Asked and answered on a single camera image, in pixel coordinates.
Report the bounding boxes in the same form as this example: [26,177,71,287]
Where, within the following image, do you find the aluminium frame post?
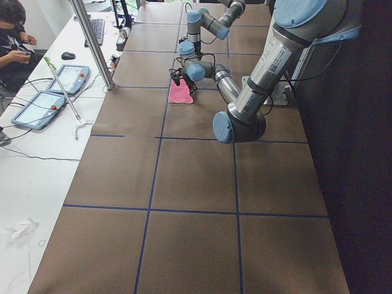
[70,0,115,91]

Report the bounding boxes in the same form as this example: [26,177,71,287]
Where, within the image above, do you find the black keyboard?
[90,19,105,46]

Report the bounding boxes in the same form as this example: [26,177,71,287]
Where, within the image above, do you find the pink and grey towel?
[168,80,194,104]

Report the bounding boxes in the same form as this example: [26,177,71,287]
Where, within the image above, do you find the black cable on desk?
[0,78,81,162]

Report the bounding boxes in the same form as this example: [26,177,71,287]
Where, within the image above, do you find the crumpled white tissue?
[1,217,40,240]

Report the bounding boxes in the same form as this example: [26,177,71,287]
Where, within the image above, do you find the blue teach pendant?
[56,64,90,96]
[11,91,66,130]

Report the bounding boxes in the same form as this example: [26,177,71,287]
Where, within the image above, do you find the far blue teach pendant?
[56,64,90,96]

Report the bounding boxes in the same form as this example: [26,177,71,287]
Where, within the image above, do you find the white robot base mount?
[241,75,289,107]

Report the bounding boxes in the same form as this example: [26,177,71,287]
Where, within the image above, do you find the black monitor stand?
[110,0,133,29]

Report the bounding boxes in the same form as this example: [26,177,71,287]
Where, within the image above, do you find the seated person in black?
[1,0,43,93]

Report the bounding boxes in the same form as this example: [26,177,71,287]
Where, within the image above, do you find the black computer mouse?
[61,51,75,60]

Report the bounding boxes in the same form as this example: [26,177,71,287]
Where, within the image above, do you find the long metal grabber stick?
[43,57,94,141]

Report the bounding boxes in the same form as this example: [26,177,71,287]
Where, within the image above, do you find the near blue teach pendant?
[11,91,66,130]

